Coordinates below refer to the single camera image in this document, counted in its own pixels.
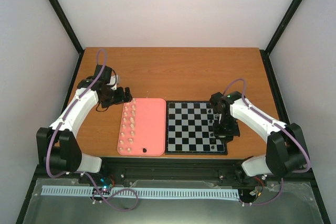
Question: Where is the pink plastic tray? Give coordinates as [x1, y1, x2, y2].
[117, 98, 166, 156]

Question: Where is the controller board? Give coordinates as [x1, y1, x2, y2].
[249, 176, 265, 199]
[100, 174, 116, 192]

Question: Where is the light blue cable duct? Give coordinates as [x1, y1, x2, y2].
[40, 185, 239, 201]

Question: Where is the left controller board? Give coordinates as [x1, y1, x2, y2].
[100, 174, 116, 192]

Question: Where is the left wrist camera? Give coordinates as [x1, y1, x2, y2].
[108, 74, 120, 90]

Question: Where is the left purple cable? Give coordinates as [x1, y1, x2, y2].
[46, 48, 139, 211]

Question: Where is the right controller board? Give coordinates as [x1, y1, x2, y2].
[249, 176, 265, 199]

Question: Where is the purple cable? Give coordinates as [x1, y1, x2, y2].
[46, 48, 139, 211]
[225, 78, 312, 207]

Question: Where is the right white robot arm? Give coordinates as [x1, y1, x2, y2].
[209, 91, 310, 180]

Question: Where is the black aluminium frame rail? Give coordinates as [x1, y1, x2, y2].
[16, 156, 331, 223]

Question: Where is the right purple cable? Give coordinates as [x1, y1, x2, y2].
[225, 78, 312, 207]

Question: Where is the black white chessboard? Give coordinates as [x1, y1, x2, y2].
[165, 101, 228, 155]

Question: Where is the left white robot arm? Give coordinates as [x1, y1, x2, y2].
[36, 65, 132, 184]

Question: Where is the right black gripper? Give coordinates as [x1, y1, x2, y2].
[213, 114, 240, 144]

